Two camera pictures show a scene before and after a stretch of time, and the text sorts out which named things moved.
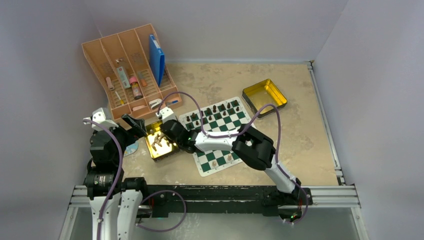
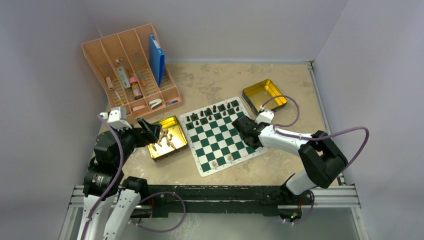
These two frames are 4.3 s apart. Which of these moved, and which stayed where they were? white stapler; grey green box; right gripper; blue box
Moved: right gripper
Stayed: white stapler; blue box; grey green box
